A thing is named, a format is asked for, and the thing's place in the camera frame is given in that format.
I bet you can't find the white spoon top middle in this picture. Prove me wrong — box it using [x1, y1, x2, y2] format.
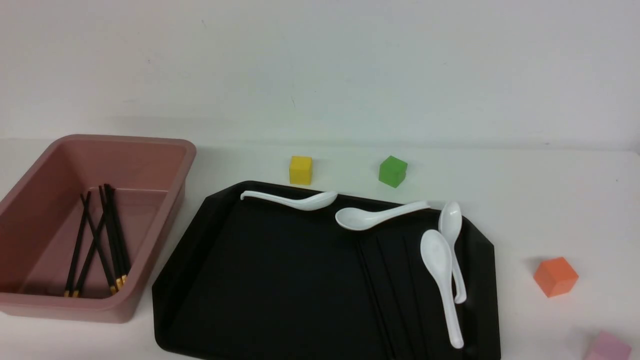
[334, 200, 430, 231]

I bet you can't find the black plastic tray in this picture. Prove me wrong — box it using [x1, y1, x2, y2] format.
[151, 181, 502, 360]

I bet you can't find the white spoon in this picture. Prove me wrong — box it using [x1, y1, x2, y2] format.
[240, 190, 338, 212]
[419, 229, 464, 349]
[438, 201, 467, 305]
[334, 200, 430, 231]

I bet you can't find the green cube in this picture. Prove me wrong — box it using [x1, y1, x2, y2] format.
[378, 155, 409, 188]

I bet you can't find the pink plastic bin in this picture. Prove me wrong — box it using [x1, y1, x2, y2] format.
[0, 134, 197, 323]

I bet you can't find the white spoon top left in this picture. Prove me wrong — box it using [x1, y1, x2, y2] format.
[240, 190, 338, 212]

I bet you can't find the orange cube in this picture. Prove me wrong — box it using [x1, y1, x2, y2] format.
[533, 256, 579, 297]

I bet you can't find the pink cube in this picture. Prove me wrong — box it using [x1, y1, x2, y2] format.
[583, 330, 633, 360]

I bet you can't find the yellow cube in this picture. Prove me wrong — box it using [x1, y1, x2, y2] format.
[289, 156, 313, 186]

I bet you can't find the white spoon far right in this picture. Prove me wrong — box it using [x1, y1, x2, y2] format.
[438, 201, 467, 305]

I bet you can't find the black chopstick in bin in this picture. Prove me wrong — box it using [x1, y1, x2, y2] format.
[71, 214, 105, 297]
[80, 214, 118, 296]
[103, 183, 131, 285]
[98, 186, 124, 291]
[63, 191, 92, 297]

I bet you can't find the white spoon front right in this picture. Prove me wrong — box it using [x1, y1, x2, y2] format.
[419, 229, 464, 349]

